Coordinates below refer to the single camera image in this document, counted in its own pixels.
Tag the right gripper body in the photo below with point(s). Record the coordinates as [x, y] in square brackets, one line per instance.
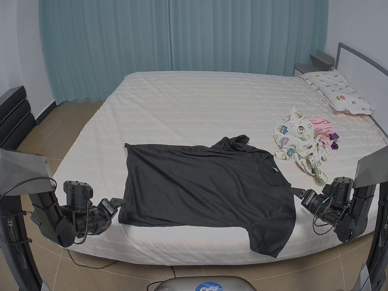
[316, 206]

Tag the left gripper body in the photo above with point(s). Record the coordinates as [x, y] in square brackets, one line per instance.
[94, 221]

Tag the black T-shirt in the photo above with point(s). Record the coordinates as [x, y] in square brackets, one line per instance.
[197, 177]

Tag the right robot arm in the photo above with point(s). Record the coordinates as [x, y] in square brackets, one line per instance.
[372, 168]

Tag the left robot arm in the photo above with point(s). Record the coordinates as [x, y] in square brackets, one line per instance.
[21, 168]

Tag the bed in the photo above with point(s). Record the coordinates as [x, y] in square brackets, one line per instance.
[197, 101]

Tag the purple garment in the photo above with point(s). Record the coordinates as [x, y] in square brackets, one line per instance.
[333, 141]

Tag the white printed garment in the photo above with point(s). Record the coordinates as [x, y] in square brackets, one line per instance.
[291, 138]

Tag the pink garment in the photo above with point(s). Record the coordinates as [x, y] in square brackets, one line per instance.
[321, 126]

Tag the white printed pillow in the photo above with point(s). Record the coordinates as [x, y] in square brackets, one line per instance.
[339, 91]

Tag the grey bedside table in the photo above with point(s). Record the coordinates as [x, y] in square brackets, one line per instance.
[315, 64]

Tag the blue-green curtain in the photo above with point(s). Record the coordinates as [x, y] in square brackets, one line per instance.
[242, 26]
[103, 41]

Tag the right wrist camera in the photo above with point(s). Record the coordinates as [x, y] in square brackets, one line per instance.
[326, 190]

